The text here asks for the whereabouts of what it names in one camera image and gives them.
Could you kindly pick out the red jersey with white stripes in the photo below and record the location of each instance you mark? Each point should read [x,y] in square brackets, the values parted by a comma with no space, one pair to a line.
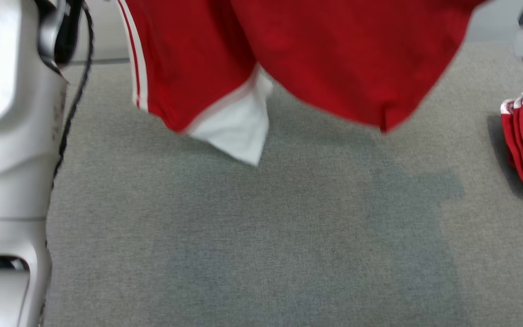
[334,54]

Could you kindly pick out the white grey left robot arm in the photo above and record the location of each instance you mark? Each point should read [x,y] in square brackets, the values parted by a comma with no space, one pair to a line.
[7,136]

